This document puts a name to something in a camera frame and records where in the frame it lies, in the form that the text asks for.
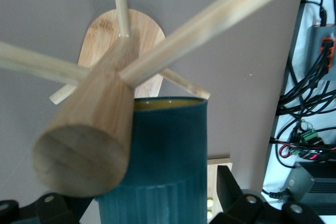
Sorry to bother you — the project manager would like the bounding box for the bamboo cutting board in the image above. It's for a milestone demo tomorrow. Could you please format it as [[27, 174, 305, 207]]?
[[206, 157, 234, 221]]

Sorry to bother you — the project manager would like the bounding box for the red cable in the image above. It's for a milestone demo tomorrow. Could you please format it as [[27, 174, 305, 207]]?
[[278, 144, 324, 161]]

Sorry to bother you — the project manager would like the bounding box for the black ribbed electronics box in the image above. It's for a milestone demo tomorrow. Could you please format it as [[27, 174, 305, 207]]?
[[285, 160, 336, 209]]

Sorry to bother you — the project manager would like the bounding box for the grey box with orange connector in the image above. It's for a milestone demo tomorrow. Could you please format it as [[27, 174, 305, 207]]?
[[306, 24, 336, 81]]

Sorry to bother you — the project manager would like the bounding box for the wooden mug rack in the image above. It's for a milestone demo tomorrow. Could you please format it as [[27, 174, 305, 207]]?
[[0, 0, 316, 199]]

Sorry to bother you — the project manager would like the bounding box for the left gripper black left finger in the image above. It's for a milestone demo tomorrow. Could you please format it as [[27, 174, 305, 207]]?
[[0, 192, 93, 224]]

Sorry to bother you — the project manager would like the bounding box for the black cable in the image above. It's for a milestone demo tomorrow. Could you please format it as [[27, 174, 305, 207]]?
[[275, 48, 336, 120], [261, 187, 290, 201], [306, 0, 328, 27]]

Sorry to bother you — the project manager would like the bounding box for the green terminal connector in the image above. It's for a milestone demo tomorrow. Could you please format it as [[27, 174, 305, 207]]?
[[300, 129, 320, 142]]

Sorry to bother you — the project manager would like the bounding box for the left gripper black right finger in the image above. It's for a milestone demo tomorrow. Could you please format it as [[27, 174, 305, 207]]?
[[212, 165, 327, 224]]

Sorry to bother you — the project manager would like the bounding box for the dark teal ribbed mug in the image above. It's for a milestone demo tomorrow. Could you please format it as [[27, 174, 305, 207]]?
[[94, 96, 209, 224]]

